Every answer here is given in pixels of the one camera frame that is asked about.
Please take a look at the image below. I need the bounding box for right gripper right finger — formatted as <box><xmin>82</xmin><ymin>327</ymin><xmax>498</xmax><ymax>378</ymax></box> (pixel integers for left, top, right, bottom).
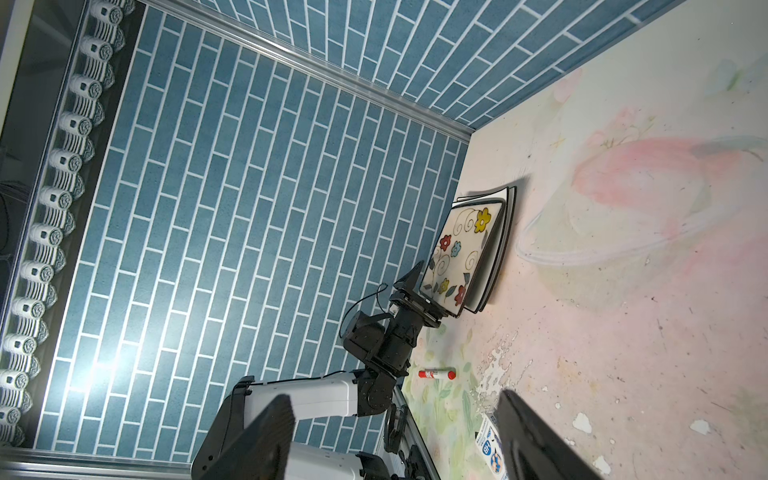
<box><xmin>495</xmin><ymin>390</ymin><xmax>601</xmax><ymax>480</ymax></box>

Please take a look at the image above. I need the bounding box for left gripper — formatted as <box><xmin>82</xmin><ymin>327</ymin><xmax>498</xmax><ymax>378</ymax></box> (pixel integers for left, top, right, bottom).
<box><xmin>390</xmin><ymin>261</ymin><xmax>444</xmax><ymax>327</ymax></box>

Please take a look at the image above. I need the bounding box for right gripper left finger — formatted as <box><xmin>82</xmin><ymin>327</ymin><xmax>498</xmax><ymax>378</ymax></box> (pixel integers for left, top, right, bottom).
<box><xmin>197</xmin><ymin>394</ymin><xmax>295</xmax><ymax>479</ymax></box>

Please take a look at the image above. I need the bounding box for black square plate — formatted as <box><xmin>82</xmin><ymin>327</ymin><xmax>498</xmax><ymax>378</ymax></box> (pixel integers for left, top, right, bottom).
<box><xmin>419</xmin><ymin>200</ymin><xmax>504</xmax><ymax>317</ymax></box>

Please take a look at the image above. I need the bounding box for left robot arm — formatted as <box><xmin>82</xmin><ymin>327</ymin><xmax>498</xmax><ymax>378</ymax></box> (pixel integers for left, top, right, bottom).
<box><xmin>191</xmin><ymin>264</ymin><xmax>444</xmax><ymax>479</ymax></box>

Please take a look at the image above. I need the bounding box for blue white pen box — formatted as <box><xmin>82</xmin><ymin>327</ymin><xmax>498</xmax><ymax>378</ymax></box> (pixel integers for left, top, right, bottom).
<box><xmin>475</xmin><ymin>414</ymin><xmax>508</xmax><ymax>480</ymax></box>

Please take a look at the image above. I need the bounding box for red marker pen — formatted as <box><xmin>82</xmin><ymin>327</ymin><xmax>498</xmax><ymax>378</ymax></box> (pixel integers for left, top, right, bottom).
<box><xmin>418</xmin><ymin>369</ymin><xmax>457</xmax><ymax>380</ymax></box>

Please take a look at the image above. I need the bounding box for aluminium mounting rail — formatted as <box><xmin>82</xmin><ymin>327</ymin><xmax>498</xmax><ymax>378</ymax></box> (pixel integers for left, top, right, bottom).
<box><xmin>377</xmin><ymin>387</ymin><xmax>441</xmax><ymax>480</ymax></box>

